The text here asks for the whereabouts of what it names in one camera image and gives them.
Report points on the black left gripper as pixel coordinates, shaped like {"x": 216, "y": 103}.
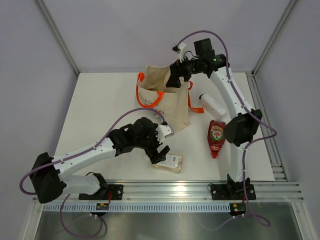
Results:
{"x": 157, "y": 157}

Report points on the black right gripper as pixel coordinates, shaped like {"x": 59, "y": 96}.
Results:
{"x": 177, "y": 69}

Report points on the clear tea seed soap bottle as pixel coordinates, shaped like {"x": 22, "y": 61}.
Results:
{"x": 172, "y": 163}

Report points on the canvas bag with orange handles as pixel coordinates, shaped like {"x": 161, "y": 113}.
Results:
{"x": 174, "y": 104}

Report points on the white plastic bottle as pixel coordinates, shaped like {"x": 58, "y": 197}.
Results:
{"x": 212, "y": 106}

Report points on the red Fairy dish soap bottle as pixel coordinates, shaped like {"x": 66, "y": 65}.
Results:
{"x": 216, "y": 137}

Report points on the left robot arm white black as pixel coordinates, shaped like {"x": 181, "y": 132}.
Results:
{"x": 53, "y": 176}

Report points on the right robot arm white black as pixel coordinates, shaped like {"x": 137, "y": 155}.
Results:
{"x": 244, "y": 120}

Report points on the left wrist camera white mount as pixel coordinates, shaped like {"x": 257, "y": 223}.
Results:
{"x": 163, "y": 132}

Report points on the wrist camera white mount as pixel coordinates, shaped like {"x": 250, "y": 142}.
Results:
{"x": 181, "y": 50}
{"x": 163, "y": 132}

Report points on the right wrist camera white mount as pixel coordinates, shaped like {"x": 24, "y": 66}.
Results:
{"x": 181, "y": 50}

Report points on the aluminium front rail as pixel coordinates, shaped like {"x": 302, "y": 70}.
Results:
{"x": 157, "y": 191}

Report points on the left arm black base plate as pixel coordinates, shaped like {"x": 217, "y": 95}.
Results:
{"x": 114, "y": 191}

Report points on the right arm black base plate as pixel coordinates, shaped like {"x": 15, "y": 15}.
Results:
{"x": 221, "y": 192}

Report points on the white slotted cable duct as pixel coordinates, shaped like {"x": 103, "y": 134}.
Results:
{"x": 162, "y": 207}

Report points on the aluminium frame post right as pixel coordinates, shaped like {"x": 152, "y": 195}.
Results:
{"x": 274, "y": 35}

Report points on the aluminium frame post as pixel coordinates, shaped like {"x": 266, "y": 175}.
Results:
{"x": 48, "y": 18}
{"x": 274, "y": 35}

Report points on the aluminium frame post left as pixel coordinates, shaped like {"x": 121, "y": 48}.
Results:
{"x": 48, "y": 18}

